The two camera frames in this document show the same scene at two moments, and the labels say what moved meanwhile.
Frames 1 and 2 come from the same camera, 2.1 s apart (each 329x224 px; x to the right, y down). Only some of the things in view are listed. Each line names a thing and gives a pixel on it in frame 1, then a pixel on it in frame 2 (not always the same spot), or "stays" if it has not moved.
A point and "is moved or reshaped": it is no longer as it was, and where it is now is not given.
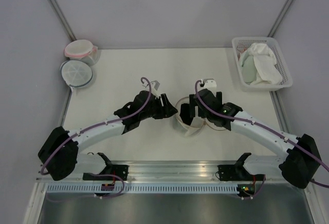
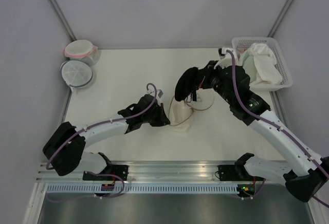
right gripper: [193, 104] → [208, 71]
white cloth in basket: [265, 60] stays
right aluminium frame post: [286, 7] stays
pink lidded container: [83, 50] stays
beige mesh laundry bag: [197, 123] is moved or reshaped
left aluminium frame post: [56, 8] stays
